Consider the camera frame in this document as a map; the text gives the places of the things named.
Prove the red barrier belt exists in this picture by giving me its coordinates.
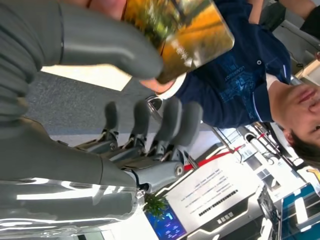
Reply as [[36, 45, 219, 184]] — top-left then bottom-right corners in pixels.
[[183, 132, 266, 172]]

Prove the green plant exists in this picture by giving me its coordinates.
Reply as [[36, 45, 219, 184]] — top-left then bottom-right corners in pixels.
[[143, 193, 168, 220]]

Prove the white info kiosk panel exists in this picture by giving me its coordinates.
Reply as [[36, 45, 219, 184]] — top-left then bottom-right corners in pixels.
[[159, 153, 266, 240]]

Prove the blue screen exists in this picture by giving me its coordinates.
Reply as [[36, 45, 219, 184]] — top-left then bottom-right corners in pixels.
[[145, 202, 188, 240]]

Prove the blue display panel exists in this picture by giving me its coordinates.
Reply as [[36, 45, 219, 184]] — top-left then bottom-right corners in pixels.
[[280, 183, 320, 240]]

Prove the person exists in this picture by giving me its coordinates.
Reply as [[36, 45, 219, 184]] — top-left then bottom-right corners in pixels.
[[275, 0, 320, 42], [172, 0, 320, 168]]

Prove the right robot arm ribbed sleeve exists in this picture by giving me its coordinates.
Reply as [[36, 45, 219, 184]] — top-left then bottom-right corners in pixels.
[[0, 0, 62, 121]]

